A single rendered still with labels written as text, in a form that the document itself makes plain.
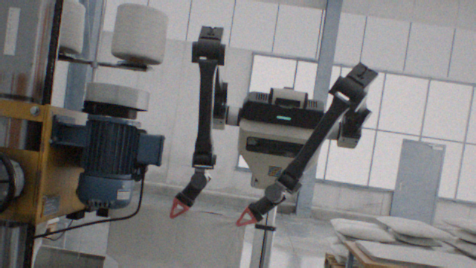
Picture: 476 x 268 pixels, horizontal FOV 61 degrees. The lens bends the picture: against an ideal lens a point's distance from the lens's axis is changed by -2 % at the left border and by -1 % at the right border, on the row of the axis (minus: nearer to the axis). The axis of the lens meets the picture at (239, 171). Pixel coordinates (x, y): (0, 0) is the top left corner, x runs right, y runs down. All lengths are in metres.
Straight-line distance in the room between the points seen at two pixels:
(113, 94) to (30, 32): 0.26
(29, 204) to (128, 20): 0.60
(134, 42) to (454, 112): 9.54
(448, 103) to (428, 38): 1.55
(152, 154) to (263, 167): 0.84
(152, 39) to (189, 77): 8.46
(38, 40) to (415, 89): 9.43
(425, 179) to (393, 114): 1.64
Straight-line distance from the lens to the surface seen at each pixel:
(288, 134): 1.81
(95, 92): 1.15
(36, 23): 1.21
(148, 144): 1.18
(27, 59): 1.20
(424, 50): 10.44
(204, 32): 1.42
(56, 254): 2.05
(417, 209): 10.14
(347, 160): 9.66
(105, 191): 1.15
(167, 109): 9.76
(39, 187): 1.16
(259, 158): 1.89
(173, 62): 9.90
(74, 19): 1.44
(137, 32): 1.31
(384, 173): 9.88
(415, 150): 10.03
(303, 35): 9.90
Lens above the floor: 1.29
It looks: 3 degrees down
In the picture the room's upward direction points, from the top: 8 degrees clockwise
